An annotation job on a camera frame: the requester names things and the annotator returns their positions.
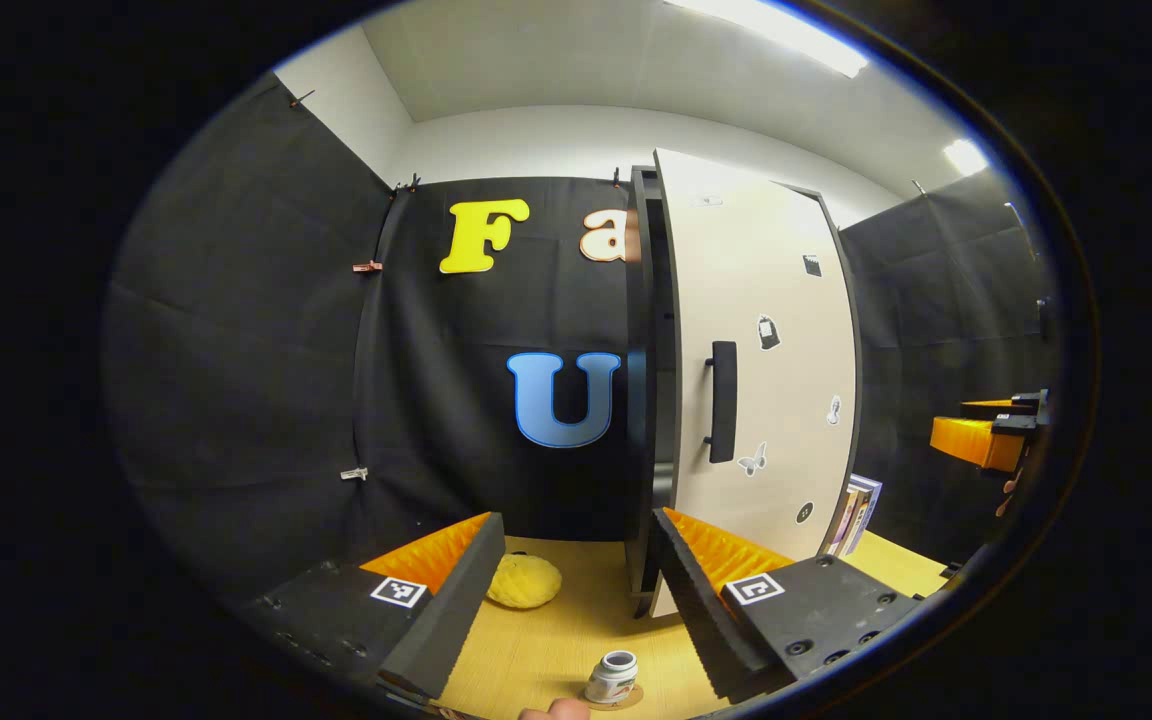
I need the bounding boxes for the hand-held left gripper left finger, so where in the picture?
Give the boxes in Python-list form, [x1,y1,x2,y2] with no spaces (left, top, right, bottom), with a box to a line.
[246,512,507,701]

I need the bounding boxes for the small ceiling light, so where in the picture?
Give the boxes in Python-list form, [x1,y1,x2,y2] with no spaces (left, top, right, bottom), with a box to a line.
[941,138,989,177]

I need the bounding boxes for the yellow sponge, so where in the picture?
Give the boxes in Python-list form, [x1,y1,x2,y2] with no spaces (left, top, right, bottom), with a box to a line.
[486,553,564,610]

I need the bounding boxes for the long ceiling light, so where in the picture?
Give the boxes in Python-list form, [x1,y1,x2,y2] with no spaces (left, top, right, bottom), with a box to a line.
[661,0,872,79]

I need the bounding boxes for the black backdrop cloth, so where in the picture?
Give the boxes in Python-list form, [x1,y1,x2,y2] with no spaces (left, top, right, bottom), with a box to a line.
[101,75,1062,601]

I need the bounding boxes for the white bottle green label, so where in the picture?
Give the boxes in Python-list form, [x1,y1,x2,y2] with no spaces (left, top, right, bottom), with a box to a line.
[584,650,640,706]

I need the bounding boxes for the pink purple book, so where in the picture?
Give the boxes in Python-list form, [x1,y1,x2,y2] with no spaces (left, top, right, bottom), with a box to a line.
[821,480,847,556]

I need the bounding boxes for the dark grey cabinet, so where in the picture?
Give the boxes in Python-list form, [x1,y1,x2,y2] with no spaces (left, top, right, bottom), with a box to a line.
[624,165,865,619]

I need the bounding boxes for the round brown coaster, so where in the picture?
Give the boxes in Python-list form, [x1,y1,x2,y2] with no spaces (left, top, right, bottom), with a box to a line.
[581,683,647,713]

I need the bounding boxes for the grey blue book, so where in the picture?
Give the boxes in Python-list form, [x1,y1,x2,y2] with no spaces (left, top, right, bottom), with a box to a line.
[848,474,883,556]

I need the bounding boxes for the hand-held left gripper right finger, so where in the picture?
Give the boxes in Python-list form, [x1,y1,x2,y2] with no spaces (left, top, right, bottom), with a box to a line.
[650,507,937,704]

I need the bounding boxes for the black door handle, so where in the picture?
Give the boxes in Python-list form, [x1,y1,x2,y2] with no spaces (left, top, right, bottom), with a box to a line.
[704,341,739,464]

